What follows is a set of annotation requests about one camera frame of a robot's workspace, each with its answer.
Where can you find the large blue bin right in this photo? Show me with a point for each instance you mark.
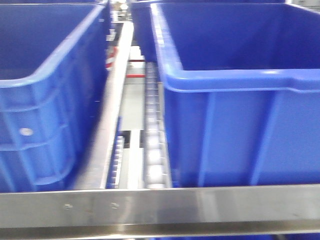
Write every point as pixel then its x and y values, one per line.
pixel 241 92

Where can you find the steel shelf front rail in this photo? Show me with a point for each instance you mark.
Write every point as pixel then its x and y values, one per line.
pixel 174 212

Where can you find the large blue bin left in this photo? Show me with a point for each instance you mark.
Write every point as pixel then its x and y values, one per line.
pixel 52 79

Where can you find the large blue bin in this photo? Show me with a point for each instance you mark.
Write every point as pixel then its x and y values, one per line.
pixel 52 79
pixel 241 92

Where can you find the steel roller track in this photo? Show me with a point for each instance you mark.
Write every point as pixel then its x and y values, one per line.
pixel 156 163

